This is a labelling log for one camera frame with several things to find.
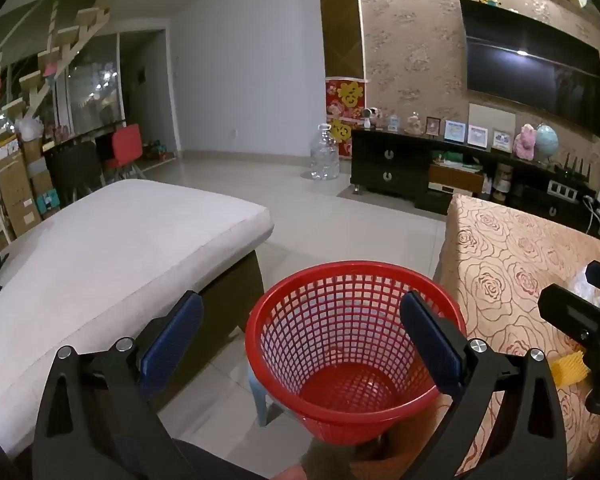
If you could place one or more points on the yellow foam net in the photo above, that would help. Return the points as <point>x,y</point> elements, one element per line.
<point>567,370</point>

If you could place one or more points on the small blue snow globe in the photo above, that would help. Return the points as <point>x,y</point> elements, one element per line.
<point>393,122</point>

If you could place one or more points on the picture frame with cloud print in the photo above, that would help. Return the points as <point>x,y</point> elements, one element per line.
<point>501,140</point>

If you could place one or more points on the green packets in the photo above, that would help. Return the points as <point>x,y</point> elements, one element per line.
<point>455,158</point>

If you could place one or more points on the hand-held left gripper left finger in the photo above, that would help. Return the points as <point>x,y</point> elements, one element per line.
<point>172,340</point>

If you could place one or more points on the small pink figurine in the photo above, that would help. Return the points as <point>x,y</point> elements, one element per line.
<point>381,119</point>

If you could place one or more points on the black router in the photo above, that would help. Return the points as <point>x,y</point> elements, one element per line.
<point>570,172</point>

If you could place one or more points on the glass storage jar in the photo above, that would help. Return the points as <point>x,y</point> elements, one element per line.
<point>503,177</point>

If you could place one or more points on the red plastic mesh basket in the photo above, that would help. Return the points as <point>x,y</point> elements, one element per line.
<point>330,390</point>

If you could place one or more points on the white picture frame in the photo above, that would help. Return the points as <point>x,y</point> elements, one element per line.
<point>477,136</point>

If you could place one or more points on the black TV cabinet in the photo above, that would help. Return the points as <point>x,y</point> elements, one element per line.
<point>385,165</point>

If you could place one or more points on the black wall television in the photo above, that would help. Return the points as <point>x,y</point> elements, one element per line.
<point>530,70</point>

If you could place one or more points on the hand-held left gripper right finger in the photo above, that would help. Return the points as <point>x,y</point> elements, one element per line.
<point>432,345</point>

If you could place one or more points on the black chair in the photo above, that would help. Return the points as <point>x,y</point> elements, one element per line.
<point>72,165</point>

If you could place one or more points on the small brown picture frame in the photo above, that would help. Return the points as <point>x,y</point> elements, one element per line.
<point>433,125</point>

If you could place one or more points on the blue picture frame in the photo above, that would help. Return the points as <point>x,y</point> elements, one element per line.
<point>455,131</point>

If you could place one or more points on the wooden box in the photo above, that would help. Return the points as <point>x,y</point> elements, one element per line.
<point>455,177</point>

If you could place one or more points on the red festive wall poster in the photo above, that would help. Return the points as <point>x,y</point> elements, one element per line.
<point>347,95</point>

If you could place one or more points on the glass sliding door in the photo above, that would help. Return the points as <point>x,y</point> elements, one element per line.
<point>92,90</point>

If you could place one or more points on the white power strip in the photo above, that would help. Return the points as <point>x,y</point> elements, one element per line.
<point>562,190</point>

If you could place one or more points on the clear water jug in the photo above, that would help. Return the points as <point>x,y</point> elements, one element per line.
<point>324,157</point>

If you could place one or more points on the red chair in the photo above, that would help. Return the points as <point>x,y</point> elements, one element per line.
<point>126,145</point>

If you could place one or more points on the white cushioned sofa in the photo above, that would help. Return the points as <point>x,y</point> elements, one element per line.
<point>105,260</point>

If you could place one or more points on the pink plush toy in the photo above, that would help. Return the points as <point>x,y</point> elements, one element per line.
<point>525,142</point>

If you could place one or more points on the wooden staircase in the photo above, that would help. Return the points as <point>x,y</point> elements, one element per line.
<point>67,37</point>

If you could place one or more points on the white robot toy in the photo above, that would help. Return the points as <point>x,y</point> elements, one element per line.
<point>368,117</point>

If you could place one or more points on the rose-patterned tablecloth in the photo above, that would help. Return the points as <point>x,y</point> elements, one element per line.
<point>505,270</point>

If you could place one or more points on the light blue plastic stool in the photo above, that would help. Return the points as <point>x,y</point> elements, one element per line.
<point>260,395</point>

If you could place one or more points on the stack of cardboard boxes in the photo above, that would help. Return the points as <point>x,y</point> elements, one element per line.
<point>12,185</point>

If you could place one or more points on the white translucent plastic bag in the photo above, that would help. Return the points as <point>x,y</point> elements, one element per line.
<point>587,287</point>

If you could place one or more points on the light blue globe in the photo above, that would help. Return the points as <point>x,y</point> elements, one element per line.
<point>546,139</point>

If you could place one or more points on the glass dome with pink figure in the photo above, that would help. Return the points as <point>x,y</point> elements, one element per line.
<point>414,124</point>

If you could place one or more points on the white board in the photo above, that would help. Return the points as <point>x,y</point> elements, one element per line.
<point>492,115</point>

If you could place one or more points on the person's dark clothing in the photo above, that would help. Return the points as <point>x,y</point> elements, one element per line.
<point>250,465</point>

